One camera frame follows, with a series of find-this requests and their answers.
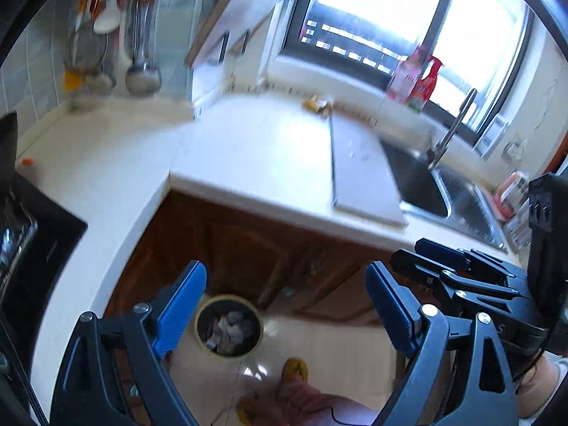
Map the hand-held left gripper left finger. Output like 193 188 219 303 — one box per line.
51 261 208 426

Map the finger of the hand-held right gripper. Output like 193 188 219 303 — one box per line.
415 238 529 277
389 249 532 303

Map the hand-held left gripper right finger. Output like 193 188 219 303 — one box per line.
365 261 521 426

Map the round yellow-rimmed trash bin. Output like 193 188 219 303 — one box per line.
194 294 266 358

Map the person's right forearm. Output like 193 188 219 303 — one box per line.
517 357 568 418

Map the stainless steel sink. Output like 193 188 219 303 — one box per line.
382 140 509 251

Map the brown wooden base cabinet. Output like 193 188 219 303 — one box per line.
104 189 400 320

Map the large cutting board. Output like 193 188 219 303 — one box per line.
331 113 408 228

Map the yellow embroidered slipper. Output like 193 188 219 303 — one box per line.
237 397 267 424
282 357 309 384

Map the steel faucet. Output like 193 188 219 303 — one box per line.
426 88 479 170

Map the black gas stove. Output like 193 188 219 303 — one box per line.
0 113 88 333

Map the red spray bottle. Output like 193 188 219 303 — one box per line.
408 55 444 111

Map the yellow wrapper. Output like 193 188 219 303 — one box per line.
302 95 333 118

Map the steel ladle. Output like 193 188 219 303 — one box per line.
125 0 161 95

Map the small yellow object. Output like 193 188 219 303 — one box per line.
64 69 85 94

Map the dark framed window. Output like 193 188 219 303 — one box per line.
279 0 535 143

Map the white spatula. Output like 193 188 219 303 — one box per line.
93 0 131 34

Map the black cable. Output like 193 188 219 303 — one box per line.
512 348 548 384

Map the wire strainer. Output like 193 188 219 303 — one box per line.
69 9 111 89

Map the wall cabinet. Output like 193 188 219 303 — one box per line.
184 0 285 69

